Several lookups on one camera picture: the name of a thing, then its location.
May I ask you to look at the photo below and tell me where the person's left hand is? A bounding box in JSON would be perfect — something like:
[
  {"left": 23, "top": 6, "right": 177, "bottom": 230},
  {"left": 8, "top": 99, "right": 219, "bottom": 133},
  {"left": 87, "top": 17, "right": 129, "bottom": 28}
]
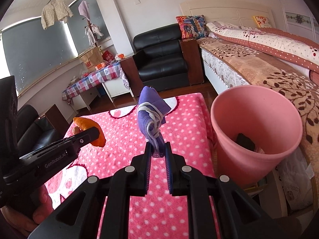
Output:
[{"left": 1, "top": 185, "right": 54, "bottom": 237}]

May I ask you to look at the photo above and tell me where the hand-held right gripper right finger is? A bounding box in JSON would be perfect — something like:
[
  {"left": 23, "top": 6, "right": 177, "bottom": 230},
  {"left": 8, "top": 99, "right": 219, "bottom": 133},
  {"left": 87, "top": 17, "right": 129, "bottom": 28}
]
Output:
[{"left": 164, "top": 141, "right": 303, "bottom": 239}]

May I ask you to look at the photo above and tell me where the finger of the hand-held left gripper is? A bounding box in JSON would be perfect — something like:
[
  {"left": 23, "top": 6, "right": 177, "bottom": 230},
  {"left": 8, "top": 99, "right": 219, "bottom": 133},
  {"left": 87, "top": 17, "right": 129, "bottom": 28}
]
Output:
[{"left": 63, "top": 126, "right": 100, "bottom": 155}]

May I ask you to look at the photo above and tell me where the white sliding door wardrobe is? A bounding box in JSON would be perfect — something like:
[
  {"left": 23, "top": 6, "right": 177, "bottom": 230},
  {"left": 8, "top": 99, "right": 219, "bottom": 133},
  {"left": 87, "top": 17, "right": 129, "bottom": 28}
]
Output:
[{"left": 272, "top": 0, "right": 319, "bottom": 40}]

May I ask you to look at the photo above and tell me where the pink plastic bin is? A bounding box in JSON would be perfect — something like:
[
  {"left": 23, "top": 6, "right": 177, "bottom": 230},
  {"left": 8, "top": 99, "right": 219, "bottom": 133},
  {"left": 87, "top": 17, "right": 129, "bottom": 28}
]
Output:
[{"left": 211, "top": 85, "right": 303, "bottom": 186}]

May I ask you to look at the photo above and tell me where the black leather armchair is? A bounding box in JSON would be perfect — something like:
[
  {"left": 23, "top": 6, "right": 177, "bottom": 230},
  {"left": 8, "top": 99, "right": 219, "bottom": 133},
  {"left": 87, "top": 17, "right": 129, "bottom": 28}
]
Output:
[
  {"left": 16, "top": 104, "right": 69, "bottom": 155},
  {"left": 122, "top": 24, "right": 203, "bottom": 92}
]

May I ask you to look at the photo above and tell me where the purple face mask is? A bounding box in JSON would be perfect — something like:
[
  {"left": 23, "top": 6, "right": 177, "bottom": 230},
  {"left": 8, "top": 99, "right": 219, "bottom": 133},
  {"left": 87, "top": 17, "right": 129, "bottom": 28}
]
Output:
[{"left": 137, "top": 86, "right": 172, "bottom": 158}]

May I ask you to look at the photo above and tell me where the purple patterned hanging cloth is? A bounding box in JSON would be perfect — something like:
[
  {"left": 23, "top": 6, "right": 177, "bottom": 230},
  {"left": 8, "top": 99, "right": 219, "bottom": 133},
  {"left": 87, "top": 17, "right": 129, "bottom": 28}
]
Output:
[{"left": 120, "top": 67, "right": 131, "bottom": 90}]

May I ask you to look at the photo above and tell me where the lilac hanging garment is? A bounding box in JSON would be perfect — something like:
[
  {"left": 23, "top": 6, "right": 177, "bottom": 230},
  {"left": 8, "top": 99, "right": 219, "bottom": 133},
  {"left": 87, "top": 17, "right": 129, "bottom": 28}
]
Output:
[{"left": 78, "top": 1, "right": 91, "bottom": 20}]

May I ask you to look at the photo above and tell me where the checkered cloth side table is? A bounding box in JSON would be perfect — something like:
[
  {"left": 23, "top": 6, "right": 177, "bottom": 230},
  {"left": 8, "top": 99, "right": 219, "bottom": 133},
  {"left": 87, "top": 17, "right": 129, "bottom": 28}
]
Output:
[{"left": 62, "top": 62, "right": 122, "bottom": 105}]

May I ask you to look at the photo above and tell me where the white desk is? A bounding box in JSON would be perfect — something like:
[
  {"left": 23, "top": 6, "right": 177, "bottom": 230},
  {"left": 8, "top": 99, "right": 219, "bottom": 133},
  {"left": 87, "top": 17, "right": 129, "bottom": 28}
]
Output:
[{"left": 72, "top": 80, "right": 135, "bottom": 111}]

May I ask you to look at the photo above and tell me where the large orange peel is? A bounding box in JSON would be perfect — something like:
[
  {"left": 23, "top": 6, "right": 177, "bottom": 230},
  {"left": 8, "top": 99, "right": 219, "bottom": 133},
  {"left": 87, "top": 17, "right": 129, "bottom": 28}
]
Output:
[{"left": 73, "top": 117, "right": 106, "bottom": 147}]

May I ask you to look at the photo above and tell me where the wooden coat rack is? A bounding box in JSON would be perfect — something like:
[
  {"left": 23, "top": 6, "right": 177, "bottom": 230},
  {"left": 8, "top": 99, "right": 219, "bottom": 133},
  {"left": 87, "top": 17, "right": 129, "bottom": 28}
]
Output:
[{"left": 82, "top": 1, "right": 104, "bottom": 50}]

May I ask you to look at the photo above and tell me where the grey window blind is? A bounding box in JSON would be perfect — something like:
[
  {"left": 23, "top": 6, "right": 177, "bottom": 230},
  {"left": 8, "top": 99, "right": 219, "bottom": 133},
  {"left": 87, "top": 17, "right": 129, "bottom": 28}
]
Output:
[
  {"left": 68, "top": 0, "right": 110, "bottom": 43},
  {"left": 0, "top": 16, "right": 78, "bottom": 97}
]

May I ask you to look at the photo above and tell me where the white garment on rack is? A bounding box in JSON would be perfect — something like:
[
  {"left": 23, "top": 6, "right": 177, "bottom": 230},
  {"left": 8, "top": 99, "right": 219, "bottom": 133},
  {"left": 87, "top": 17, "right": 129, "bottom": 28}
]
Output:
[{"left": 85, "top": 24, "right": 104, "bottom": 45}]

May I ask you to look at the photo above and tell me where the colourful printed cushion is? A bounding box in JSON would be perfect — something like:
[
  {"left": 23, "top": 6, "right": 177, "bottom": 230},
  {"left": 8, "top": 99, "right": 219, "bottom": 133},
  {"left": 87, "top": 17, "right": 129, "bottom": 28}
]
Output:
[{"left": 176, "top": 15, "right": 207, "bottom": 40}]

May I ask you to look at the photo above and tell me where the yellow floral pillow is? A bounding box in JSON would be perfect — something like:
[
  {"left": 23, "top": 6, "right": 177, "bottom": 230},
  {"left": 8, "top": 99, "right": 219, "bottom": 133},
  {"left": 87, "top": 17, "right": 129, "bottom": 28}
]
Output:
[{"left": 252, "top": 15, "right": 275, "bottom": 28}]

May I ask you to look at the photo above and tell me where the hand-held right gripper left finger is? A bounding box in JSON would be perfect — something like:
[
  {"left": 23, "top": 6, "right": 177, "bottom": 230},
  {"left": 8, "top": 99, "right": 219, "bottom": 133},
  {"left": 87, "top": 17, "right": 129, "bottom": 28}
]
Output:
[{"left": 27, "top": 142, "right": 152, "bottom": 239}]

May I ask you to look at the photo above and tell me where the pink polka dot blanket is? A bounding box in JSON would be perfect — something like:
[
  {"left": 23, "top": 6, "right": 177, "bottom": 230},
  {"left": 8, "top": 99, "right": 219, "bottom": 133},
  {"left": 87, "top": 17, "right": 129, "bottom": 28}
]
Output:
[{"left": 43, "top": 93, "right": 222, "bottom": 239}]

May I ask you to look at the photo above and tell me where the black woven scouring pad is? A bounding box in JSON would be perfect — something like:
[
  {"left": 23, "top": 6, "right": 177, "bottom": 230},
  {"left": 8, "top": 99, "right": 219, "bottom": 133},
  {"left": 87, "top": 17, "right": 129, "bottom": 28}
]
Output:
[{"left": 235, "top": 133, "right": 256, "bottom": 152}]

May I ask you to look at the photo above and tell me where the cream knitted sweater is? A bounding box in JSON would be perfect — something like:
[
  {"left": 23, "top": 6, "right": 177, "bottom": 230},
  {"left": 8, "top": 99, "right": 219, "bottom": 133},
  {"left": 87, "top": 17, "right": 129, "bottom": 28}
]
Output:
[{"left": 40, "top": 0, "right": 74, "bottom": 30}]

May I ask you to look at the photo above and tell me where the white and pink floral quilt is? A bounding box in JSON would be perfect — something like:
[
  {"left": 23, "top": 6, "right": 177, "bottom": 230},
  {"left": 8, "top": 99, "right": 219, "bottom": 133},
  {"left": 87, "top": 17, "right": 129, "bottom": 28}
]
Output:
[{"left": 206, "top": 21, "right": 319, "bottom": 81}]

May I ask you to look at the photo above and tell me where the brown paper bag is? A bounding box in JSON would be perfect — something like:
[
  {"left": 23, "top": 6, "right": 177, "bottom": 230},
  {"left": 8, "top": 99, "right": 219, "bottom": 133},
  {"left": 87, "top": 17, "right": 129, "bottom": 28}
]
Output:
[{"left": 79, "top": 47, "right": 104, "bottom": 71}]

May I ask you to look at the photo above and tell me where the cream bed headboard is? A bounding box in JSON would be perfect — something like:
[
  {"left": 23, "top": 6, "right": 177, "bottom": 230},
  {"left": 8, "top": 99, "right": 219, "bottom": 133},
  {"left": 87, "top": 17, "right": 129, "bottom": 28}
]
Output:
[{"left": 179, "top": 0, "right": 281, "bottom": 30}]

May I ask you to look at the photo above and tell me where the bed with floral bedding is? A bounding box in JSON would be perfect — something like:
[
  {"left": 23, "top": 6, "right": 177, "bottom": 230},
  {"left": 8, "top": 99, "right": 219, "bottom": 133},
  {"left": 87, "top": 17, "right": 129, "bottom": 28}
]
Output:
[{"left": 197, "top": 37, "right": 319, "bottom": 160}]

